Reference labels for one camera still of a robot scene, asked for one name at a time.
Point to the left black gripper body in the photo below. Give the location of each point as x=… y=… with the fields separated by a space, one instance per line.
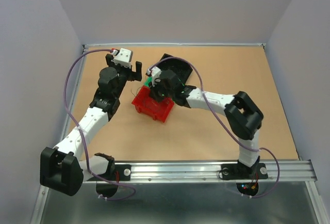
x=124 y=74

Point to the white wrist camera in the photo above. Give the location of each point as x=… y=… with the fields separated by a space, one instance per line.
x=122 y=57
x=154 y=73

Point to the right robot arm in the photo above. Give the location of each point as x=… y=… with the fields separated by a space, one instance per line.
x=242 y=114

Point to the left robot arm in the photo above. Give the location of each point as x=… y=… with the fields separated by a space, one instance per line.
x=67 y=165

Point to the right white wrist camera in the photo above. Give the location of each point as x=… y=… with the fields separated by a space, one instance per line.
x=154 y=73

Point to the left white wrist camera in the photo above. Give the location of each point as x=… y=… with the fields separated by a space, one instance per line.
x=122 y=57

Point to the black plastic bin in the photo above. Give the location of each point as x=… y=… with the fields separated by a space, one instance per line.
x=182 y=69

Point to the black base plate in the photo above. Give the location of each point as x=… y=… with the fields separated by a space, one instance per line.
x=232 y=172
x=121 y=172

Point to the green plastic bin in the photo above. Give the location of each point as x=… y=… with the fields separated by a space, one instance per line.
x=148 y=82

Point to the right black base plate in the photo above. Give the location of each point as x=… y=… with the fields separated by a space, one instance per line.
x=232 y=172

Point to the aluminium rail frame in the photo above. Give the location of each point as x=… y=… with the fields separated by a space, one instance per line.
x=175 y=166

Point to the red plastic bin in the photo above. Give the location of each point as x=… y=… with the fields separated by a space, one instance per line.
x=144 y=104

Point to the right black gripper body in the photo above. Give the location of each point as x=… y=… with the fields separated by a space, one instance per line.
x=160 y=92

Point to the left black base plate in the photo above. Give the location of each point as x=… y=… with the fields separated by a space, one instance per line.
x=121 y=172

